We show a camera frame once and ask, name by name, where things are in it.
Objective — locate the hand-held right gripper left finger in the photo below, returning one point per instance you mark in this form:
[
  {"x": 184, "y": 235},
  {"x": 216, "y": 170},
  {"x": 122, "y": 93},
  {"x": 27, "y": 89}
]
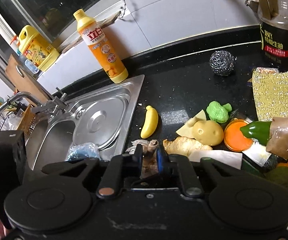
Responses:
[{"x": 137, "y": 155}]

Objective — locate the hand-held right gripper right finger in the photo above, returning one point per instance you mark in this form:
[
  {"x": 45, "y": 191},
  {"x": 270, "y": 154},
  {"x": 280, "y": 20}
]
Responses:
[{"x": 162, "y": 158}]

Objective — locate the brown scrap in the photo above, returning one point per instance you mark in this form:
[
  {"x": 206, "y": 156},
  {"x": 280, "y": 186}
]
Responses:
[{"x": 149, "y": 155}]

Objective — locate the toy ginger root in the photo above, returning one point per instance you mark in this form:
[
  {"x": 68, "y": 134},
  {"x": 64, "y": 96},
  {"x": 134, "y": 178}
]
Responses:
[{"x": 181, "y": 146}]

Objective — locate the yellow toy banana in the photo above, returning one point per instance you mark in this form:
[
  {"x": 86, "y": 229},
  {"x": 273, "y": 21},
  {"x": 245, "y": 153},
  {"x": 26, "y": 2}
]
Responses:
[{"x": 150, "y": 123}]

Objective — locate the toy apple wedge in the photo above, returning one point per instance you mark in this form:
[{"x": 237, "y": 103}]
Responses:
[{"x": 186, "y": 130}]

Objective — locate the toy potato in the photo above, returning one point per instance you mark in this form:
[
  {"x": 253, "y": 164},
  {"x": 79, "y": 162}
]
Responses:
[{"x": 207, "y": 132}]

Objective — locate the blue bin with plastic liner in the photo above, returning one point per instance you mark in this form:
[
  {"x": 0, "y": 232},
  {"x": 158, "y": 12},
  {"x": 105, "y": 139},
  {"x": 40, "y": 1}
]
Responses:
[{"x": 82, "y": 151}]

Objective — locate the white paper napkin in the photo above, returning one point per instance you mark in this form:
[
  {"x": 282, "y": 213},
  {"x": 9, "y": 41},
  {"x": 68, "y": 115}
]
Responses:
[{"x": 219, "y": 158}]

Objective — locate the green toy broccoli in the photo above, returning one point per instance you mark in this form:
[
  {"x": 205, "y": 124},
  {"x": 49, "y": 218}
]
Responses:
[{"x": 217, "y": 112}]

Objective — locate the orange round lid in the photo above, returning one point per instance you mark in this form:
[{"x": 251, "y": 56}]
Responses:
[{"x": 236, "y": 137}]

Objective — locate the green toy cucumber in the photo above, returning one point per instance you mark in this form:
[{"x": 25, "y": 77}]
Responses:
[{"x": 257, "y": 132}]

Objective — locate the brown plastic bag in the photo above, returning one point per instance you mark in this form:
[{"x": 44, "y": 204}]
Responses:
[{"x": 286, "y": 137}]

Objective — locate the gold glitter scouring cloth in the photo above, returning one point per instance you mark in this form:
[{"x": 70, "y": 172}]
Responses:
[{"x": 276, "y": 95}]

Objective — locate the stainless steel sink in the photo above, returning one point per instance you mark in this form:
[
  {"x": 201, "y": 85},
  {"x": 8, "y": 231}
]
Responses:
[{"x": 103, "y": 120}]

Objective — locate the dish rack with basket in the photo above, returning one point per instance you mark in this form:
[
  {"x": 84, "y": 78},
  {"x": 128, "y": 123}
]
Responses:
[{"x": 27, "y": 121}]

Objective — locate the curved steel faucet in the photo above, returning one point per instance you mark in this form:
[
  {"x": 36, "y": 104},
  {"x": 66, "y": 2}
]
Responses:
[{"x": 21, "y": 97}]

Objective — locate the wooden cutting board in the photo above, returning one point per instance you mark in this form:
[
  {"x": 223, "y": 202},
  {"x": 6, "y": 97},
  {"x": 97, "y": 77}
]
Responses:
[{"x": 23, "y": 77}]

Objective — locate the thin steel tap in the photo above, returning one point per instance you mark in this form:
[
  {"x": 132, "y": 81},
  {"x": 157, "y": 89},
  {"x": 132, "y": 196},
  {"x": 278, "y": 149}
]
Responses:
[{"x": 61, "y": 97}]

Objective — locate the orange dish soap bottle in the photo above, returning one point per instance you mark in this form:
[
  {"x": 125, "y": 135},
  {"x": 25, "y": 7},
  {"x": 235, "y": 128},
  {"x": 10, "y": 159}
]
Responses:
[{"x": 103, "y": 52}]

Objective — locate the steel wool scrubber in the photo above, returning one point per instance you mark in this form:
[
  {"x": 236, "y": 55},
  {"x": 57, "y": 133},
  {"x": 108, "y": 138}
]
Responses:
[{"x": 222, "y": 63}]

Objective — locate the yellow detergent jug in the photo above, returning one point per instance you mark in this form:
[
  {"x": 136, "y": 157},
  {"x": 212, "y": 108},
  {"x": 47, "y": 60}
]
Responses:
[{"x": 37, "y": 50}]

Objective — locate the green toy leaves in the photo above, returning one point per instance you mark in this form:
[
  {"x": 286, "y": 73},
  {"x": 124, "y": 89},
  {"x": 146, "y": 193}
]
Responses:
[{"x": 282, "y": 180}]

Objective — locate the silver snack wrapper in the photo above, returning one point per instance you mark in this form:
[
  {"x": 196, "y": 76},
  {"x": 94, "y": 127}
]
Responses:
[{"x": 265, "y": 70}]

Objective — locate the large soy sauce bottle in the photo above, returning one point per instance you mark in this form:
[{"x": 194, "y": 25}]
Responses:
[{"x": 281, "y": 45}]

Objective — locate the window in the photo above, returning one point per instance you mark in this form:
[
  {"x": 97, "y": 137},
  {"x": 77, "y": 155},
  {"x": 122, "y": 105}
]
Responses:
[{"x": 46, "y": 2}]

